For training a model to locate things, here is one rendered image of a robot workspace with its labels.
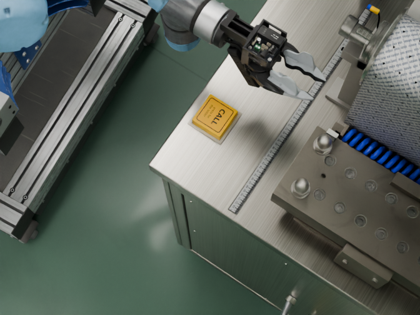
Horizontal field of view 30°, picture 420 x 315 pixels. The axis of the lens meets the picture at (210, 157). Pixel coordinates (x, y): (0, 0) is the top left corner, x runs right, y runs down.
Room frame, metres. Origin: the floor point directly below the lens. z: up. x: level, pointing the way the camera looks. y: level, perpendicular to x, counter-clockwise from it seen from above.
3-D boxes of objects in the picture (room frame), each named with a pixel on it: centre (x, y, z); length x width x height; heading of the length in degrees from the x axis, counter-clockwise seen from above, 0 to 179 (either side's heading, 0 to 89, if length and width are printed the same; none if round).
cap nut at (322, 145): (0.44, -0.21, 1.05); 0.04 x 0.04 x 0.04
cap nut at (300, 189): (0.36, -0.17, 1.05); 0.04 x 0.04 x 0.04
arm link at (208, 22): (0.66, -0.01, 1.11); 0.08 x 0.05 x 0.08; 145
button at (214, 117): (0.55, -0.01, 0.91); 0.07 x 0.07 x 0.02; 55
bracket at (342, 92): (0.60, -0.28, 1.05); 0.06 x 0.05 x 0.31; 55
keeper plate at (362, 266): (0.22, -0.28, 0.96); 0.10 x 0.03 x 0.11; 55
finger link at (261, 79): (0.56, -0.11, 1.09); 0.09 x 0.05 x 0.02; 46
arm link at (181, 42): (0.72, 0.05, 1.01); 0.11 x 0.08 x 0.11; 14
